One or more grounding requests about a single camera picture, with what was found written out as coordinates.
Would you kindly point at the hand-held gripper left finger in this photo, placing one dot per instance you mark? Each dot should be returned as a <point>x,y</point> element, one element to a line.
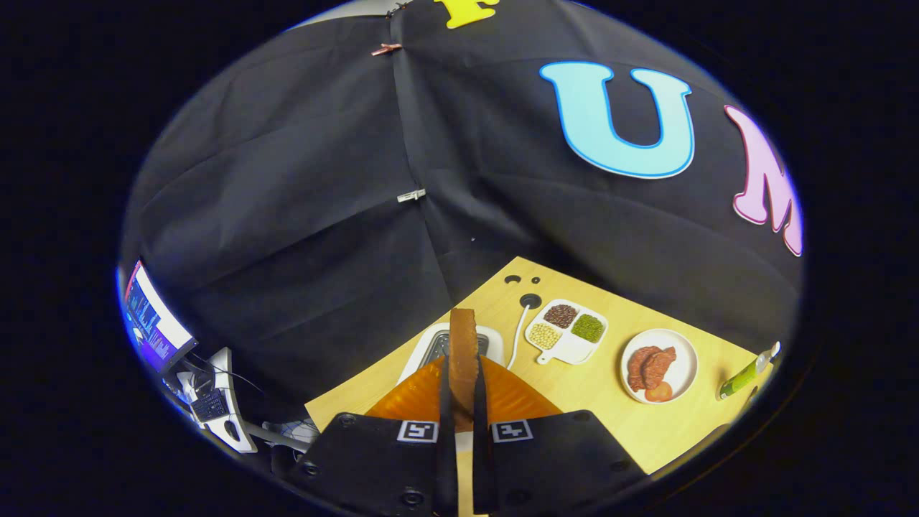
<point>380,459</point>

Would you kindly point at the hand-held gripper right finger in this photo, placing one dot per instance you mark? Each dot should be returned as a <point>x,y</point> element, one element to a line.
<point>553,459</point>

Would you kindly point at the toasted bread slice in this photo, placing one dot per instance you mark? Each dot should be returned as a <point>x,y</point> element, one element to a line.
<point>464,359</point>

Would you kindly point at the white divided dish with beans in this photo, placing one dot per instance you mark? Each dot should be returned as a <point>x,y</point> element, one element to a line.
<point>567,348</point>

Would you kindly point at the white toaster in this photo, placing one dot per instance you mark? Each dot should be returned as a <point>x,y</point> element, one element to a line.
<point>422,353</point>

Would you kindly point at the brown meat patty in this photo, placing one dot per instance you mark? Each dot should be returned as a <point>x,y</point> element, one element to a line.
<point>637,368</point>
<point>662,362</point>

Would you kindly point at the red tomato slice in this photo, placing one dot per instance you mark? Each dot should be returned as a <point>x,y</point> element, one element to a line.
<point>658,392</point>

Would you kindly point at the white round plate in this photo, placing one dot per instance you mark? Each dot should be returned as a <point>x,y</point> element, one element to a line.
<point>682,352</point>

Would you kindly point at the black keyboard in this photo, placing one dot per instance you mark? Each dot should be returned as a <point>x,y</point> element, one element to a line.
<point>209,406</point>

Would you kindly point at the green label plastic bottle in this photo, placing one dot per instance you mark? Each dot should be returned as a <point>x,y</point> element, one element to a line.
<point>745,375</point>

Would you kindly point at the computer monitor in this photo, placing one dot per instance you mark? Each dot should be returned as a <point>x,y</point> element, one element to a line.
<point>154,323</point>

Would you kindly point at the silver clip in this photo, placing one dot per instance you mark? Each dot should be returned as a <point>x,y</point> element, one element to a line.
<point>411,195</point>

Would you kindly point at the black backdrop cloth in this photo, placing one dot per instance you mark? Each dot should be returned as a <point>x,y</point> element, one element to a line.
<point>301,194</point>

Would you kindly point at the pink clip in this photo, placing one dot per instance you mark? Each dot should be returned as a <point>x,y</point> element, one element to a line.
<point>386,49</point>

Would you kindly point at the black clip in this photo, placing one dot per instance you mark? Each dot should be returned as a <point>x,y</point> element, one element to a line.
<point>398,9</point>

